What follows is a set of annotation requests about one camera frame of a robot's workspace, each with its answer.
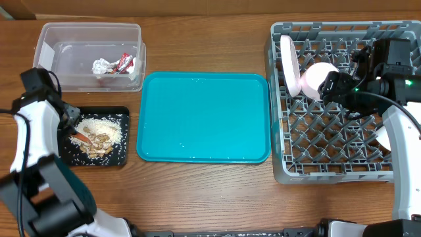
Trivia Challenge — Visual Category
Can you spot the white tissue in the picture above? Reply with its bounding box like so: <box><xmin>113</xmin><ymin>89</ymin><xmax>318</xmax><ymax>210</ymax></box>
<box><xmin>126</xmin><ymin>57</ymin><xmax>141</xmax><ymax>81</ymax></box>

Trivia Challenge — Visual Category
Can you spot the pile of rice and food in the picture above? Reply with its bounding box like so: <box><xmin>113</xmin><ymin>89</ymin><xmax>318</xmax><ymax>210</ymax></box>
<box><xmin>70</xmin><ymin>118</ymin><xmax>122</xmax><ymax>159</ymax></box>

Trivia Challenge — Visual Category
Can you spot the pink plate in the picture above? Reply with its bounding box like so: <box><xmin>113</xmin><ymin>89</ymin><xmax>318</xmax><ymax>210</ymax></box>
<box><xmin>280</xmin><ymin>35</ymin><xmax>301</xmax><ymax>97</ymax></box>

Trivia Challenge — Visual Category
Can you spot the teal serving tray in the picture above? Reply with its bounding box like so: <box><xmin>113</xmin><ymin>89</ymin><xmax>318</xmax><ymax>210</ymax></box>
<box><xmin>136</xmin><ymin>72</ymin><xmax>271</xmax><ymax>164</ymax></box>

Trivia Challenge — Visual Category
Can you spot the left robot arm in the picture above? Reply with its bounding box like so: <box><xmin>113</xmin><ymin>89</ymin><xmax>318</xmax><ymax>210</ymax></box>
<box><xmin>1</xmin><ymin>68</ymin><xmax>142</xmax><ymax>237</ymax></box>

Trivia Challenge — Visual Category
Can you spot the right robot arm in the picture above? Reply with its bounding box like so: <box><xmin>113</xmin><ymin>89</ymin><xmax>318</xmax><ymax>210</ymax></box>
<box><xmin>318</xmin><ymin>38</ymin><xmax>420</xmax><ymax>236</ymax></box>

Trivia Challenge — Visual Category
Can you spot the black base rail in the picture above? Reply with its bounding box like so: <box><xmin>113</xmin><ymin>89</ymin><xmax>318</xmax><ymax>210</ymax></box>
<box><xmin>143</xmin><ymin>227</ymin><xmax>325</xmax><ymax>237</ymax></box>

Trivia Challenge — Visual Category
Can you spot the white cup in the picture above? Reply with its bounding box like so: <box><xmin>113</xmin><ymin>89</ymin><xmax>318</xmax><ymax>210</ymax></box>
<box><xmin>375</xmin><ymin>126</ymin><xmax>391</xmax><ymax>151</ymax></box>

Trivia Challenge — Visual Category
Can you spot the orange carrot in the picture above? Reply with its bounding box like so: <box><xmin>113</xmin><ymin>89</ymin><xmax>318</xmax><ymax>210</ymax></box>
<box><xmin>70</xmin><ymin>132</ymin><xmax>91</xmax><ymax>144</ymax></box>

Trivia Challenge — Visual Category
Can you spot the red snack wrapper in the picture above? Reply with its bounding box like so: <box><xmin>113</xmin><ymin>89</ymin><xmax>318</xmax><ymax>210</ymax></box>
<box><xmin>113</xmin><ymin>53</ymin><xmax>134</xmax><ymax>74</ymax></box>

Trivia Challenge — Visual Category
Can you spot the grey dishwasher rack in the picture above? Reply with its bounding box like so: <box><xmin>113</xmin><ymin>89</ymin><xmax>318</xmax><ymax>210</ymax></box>
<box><xmin>265</xmin><ymin>20</ymin><xmax>420</xmax><ymax>184</ymax></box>

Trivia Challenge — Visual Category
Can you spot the black tray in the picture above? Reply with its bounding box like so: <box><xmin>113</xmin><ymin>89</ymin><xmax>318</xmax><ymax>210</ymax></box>
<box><xmin>59</xmin><ymin>106</ymin><xmax>130</xmax><ymax>166</ymax></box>

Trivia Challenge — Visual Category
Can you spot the pink bowl with food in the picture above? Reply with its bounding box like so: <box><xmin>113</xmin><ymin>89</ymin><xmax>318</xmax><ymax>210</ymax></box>
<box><xmin>301</xmin><ymin>63</ymin><xmax>338</xmax><ymax>101</ymax></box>

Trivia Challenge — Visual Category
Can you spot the foil ball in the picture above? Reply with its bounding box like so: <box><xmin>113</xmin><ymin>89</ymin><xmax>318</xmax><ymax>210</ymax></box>
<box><xmin>91</xmin><ymin>58</ymin><xmax>119</xmax><ymax>74</ymax></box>

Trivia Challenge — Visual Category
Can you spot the clear plastic bin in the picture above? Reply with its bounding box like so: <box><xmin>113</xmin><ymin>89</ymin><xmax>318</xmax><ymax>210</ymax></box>
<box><xmin>33</xmin><ymin>22</ymin><xmax>146</xmax><ymax>92</ymax></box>

